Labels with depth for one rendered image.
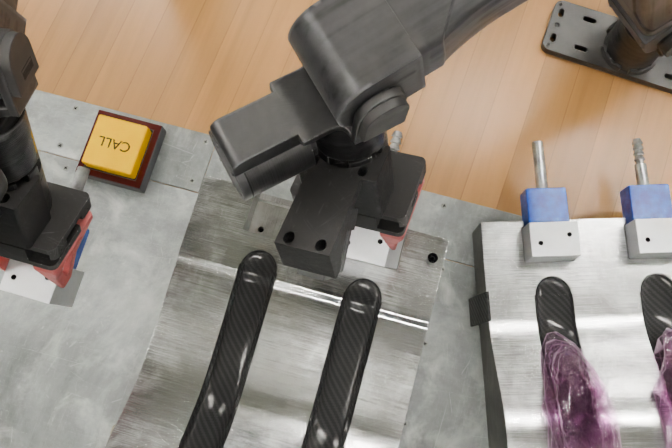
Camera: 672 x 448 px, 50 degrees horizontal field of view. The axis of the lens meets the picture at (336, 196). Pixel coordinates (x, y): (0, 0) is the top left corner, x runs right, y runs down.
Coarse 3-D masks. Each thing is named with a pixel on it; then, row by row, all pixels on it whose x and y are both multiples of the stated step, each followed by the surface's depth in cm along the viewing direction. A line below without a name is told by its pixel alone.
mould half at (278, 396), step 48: (192, 240) 73; (240, 240) 73; (432, 240) 72; (192, 288) 72; (288, 288) 72; (336, 288) 71; (384, 288) 71; (432, 288) 71; (192, 336) 71; (288, 336) 71; (384, 336) 70; (144, 384) 69; (192, 384) 70; (288, 384) 70; (384, 384) 69; (144, 432) 67; (240, 432) 68; (288, 432) 68; (384, 432) 68
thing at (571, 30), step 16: (576, 16) 87; (592, 16) 87; (608, 16) 87; (560, 32) 87; (576, 32) 87; (592, 32) 87; (608, 32) 87; (624, 32) 80; (544, 48) 87; (560, 48) 86; (576, 48) 87; (592, 48) 86; (608, 48) 85; (624, 48) 82; (592, 64) 86; (608, 64) 86; (624, 64) 84; (640, 64) 83; (656, 64) 86; (640, 80) 85; (656, 80) 85
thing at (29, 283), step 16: (80, 176) 69; (80, 256) 69; (16, 272) 65; (32, 272) 65; (80, 272) 69; (0, 288) 65; (16, 288) 65; (32, 288) 65; (48, 288) 65; (64, 288) 67; (64, 304) 68
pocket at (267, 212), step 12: (252, 204) 74; (264, 204) 76; (276, 204) 76; (288, 204) 75; (252, 216) 76; (264, 216) 76; (276, 216) 76; (252, 228) 76; (264, 228) 76; (276, 228) 76
